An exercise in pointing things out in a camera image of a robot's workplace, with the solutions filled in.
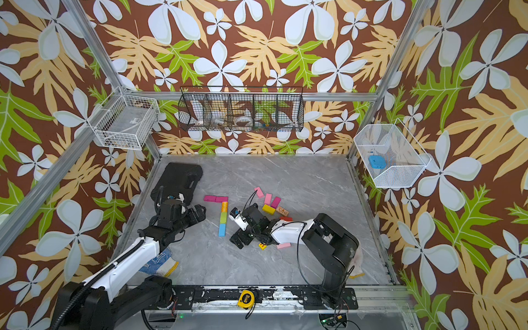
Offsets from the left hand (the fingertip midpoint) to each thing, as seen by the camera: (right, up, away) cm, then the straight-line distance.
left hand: (198, 209), depth 87 cm
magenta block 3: (+34, +1, +14) cm, 37 cm away
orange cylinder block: (+9, -1, +11) cm, 14 cm away
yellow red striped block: (+27, -16, -1) cm, 32 cm away
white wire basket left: (-30, +37, -3) cm, 48 cm away
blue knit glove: (-13, -21, -6) cm, 25 cm away
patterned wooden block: (+37, -2, +9) cm, 38 cm away
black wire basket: (+20, +47, +11) cm, 52 cm away
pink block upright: (+30, +3, +14) cm, 34 cm away
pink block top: (+27, +5, +15) cm, 31 cm away
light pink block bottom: (+37, -15, -1) cm, 40 cm away
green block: (+9, -5, +7) cm, 13 cm away
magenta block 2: (+7, +3, +15) cm, 17 cm away
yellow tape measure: (+22, -30, -15) cm, 40 cm away
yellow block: (+30, -1, +8) cm, 31 cm away
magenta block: (+1, +3, +16) cm, 16 cm away
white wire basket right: (+82, +21, -11) cm, 85 cm away
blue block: (+9, -10, +4) cm, 14 cm away
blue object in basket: (+75, +20, -4) cm, 78 cm away
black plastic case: (-16, +13, +16) cm, 26 cm away
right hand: (+16, -10, +2) cm, 19 cm away
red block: (+39, -6, +9) cm, 40 cm away
